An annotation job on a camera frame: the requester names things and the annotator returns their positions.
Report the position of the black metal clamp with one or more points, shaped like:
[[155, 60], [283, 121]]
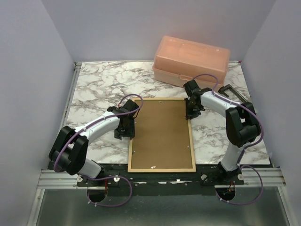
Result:
[[235, 94]]

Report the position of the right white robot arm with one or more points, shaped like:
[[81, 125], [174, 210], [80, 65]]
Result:
[[242, 126]]

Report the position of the green and wood picture frame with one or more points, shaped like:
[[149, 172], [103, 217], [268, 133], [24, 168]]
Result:
[[192, 146]]

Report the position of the aluminium rail frame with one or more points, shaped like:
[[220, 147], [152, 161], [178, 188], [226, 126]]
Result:
[[137, 151]]

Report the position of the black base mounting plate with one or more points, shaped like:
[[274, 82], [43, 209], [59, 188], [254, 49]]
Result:
[[204, 181]]

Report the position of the brown frame backing board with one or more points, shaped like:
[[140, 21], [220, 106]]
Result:
[[162, 134]]

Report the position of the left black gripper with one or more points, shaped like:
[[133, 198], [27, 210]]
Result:
[[130, 133]]

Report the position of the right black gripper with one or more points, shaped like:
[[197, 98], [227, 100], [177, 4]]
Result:
[[188, 113]]

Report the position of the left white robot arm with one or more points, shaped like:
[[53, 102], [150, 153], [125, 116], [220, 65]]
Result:
[[69, 151]]

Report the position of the orange translucent plastic box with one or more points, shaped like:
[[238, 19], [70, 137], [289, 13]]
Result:
[[177, 61]]

